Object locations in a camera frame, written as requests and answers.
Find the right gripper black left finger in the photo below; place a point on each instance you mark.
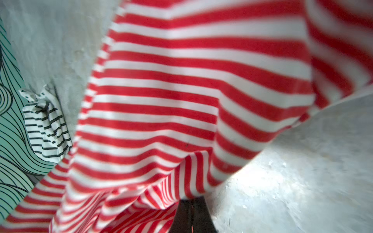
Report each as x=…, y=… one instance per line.
x=182, y=222

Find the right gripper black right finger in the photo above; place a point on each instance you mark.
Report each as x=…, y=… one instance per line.
x=202, y=221

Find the red white striped tank top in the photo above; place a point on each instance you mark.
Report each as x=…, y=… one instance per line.
x=183, y=95

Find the black white striped tank top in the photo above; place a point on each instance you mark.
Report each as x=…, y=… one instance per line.
x=45, y=124

